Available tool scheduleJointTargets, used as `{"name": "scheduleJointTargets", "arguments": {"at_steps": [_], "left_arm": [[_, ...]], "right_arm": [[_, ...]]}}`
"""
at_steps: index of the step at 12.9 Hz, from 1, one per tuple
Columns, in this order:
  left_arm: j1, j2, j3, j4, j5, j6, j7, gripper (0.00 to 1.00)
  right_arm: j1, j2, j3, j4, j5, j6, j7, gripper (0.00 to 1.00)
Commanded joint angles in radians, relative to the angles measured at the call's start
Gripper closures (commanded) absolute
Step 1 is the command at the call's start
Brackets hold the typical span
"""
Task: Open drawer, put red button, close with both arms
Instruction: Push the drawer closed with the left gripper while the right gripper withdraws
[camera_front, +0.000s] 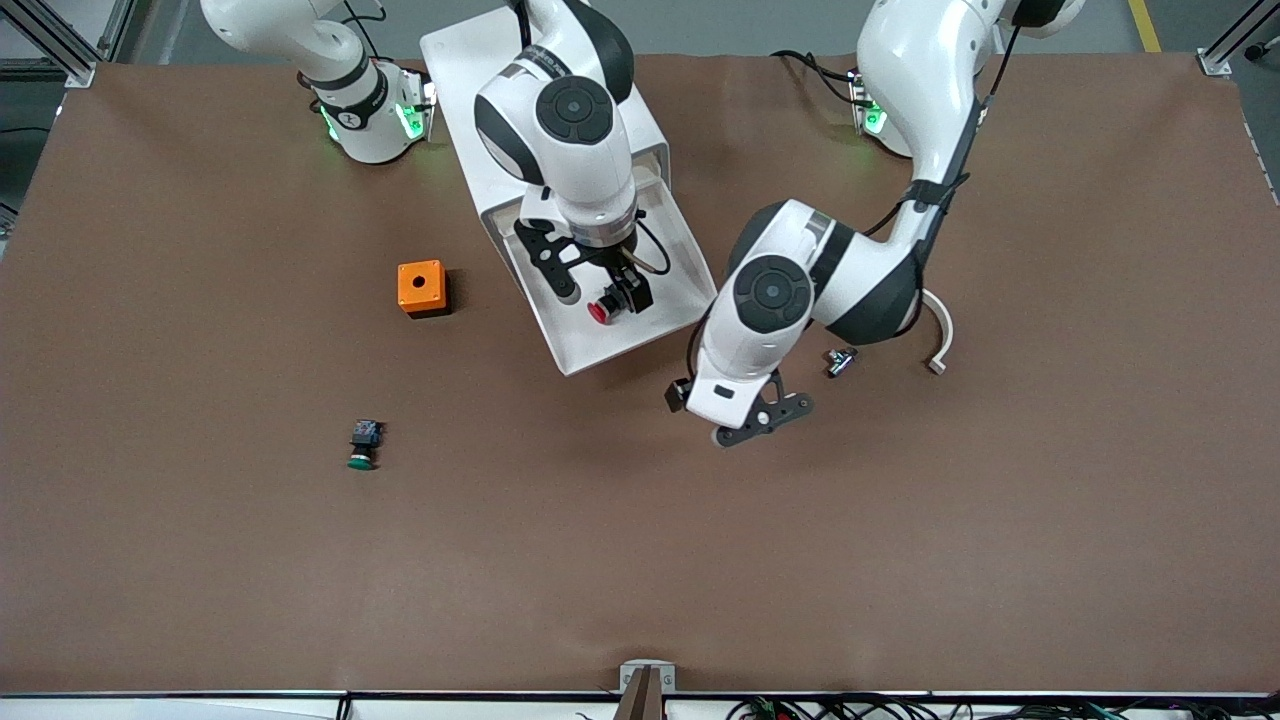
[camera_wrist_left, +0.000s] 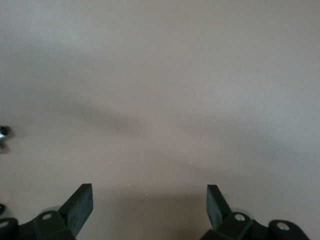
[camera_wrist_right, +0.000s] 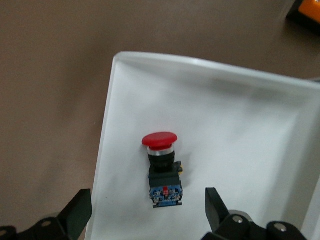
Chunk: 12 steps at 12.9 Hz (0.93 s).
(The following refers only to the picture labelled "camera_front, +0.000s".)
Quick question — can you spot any aluminium frame profile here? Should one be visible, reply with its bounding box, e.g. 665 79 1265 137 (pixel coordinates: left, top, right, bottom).
0 0 136 89
1195 0 1280 79

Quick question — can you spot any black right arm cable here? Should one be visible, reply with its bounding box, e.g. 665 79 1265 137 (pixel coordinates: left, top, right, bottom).
622 218 673 277

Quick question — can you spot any black cable bundle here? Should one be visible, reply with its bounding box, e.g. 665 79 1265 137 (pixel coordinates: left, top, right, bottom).
575 695 1280 720

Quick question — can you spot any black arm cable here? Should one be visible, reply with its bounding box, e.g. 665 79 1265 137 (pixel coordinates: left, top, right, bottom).
865 25 1021 241
622 218 673 277

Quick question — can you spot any white curved plastic arc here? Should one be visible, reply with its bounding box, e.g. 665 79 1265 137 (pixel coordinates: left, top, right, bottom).
920 290 956 377

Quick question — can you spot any red push button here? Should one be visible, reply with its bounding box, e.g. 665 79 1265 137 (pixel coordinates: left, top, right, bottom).
588 285 641 326

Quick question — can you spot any orange button enclosure box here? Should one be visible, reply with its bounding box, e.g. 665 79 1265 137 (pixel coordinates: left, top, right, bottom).
397 260 452 320

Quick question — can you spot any green push button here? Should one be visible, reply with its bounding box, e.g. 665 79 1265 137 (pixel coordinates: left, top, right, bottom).
346 418 386 472

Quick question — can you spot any black base cable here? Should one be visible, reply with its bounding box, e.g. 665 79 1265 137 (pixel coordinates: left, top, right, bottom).
770 50 863 106

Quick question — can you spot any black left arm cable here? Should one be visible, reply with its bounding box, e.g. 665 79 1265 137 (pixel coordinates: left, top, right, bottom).
865 25 1021 241

